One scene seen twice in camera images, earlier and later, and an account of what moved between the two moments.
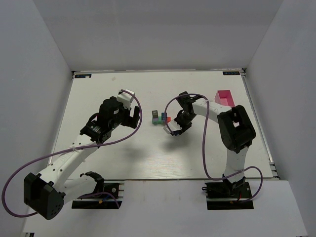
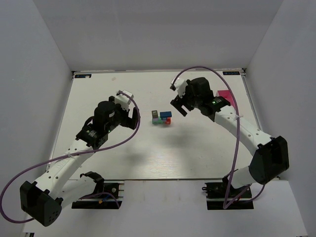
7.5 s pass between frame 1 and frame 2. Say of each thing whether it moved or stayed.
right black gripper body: moved
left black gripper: stayed
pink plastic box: stayed
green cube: stayed
